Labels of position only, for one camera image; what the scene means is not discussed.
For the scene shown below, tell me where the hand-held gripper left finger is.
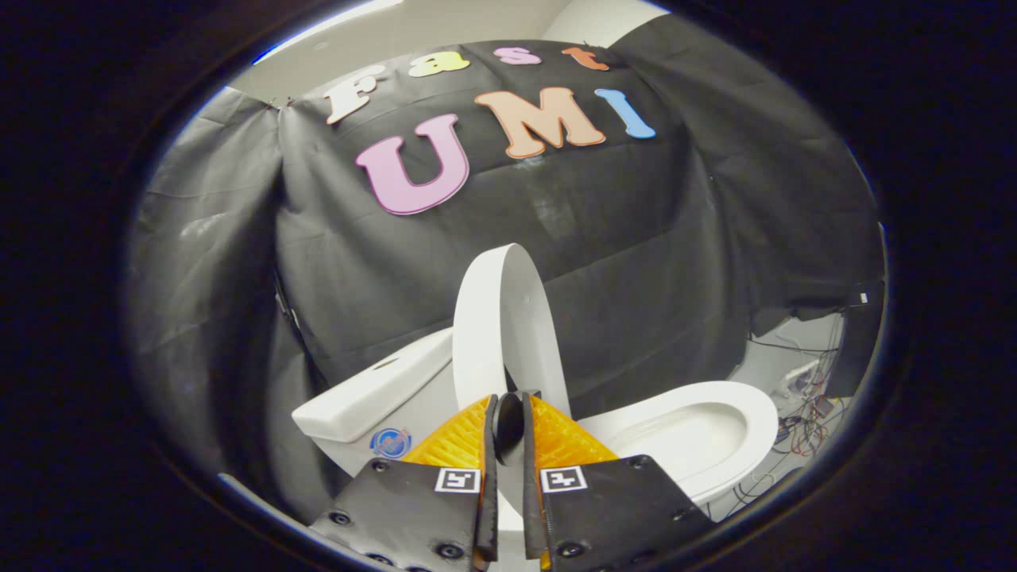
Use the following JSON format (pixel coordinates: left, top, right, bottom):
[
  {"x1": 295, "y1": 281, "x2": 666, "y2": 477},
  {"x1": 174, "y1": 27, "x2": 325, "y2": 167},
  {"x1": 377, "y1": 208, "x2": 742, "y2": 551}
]
[{"x1": 306, "y1": 393, "x2": 500, "y2": 572}]

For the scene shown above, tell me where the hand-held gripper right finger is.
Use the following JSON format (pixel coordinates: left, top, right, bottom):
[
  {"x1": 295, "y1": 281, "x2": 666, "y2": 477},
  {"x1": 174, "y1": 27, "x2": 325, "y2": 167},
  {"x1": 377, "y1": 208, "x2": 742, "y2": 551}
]
[{"x1": 520, "y1": 392, "x2": 716, "y2": 572}]

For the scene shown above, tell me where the black lid handle knob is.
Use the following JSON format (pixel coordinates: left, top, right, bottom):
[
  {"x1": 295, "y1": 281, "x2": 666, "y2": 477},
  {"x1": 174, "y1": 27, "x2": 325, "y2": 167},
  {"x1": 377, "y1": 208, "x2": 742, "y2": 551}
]
[{"x1": 493, "y1": 389, "x2": 543, "y2": 466}]

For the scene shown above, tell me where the white toilet lid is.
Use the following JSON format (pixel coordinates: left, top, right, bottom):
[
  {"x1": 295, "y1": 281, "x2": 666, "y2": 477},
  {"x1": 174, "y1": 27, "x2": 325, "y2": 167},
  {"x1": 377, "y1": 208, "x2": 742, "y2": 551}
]
[{"x1": 451, "y1": 243, "x2": 573, "y2": 549}]

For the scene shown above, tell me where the white toilet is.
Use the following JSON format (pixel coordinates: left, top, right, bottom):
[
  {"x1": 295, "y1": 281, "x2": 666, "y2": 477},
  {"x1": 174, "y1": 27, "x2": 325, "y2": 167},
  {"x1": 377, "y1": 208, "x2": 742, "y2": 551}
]
[{"x1": 292, "y1": 327, "x2": 779, "y2": 525}]

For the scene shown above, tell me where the black backdrop cloth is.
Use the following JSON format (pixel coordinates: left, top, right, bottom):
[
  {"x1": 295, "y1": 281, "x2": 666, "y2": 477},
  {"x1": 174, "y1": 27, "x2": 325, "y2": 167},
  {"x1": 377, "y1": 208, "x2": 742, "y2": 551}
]
[{"x1": 127, "y1": 14, "x2": 887, "y2": 525}]

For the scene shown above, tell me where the white power strip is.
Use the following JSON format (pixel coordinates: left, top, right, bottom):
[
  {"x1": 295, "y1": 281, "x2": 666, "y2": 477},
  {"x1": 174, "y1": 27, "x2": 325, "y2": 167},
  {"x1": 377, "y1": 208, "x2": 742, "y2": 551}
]
[{"x1": 783, "y1": 361, "x2": 823, "y2": 394}]

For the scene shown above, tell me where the black box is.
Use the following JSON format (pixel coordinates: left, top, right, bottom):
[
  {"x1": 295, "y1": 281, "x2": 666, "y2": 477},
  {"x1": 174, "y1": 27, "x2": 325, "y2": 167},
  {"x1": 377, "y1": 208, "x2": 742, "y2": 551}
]
[{"x1": 826, "y1": 282, "x2": 884, "y2": 398}]

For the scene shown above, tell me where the ceiling light panel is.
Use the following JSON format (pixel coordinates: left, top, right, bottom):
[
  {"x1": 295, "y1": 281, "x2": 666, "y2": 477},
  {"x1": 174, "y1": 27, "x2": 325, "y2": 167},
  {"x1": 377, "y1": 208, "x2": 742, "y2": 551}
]
[{"x1": 253, "y1": 0, "x2": 406, "y2": 64}]

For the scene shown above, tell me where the tangle of floor cables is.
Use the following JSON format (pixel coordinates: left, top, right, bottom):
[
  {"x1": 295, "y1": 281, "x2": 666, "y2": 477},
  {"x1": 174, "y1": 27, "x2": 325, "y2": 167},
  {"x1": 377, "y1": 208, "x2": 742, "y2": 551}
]
[{"x1": 715, "y1": 334, "x2": 851, "y2": 517}]

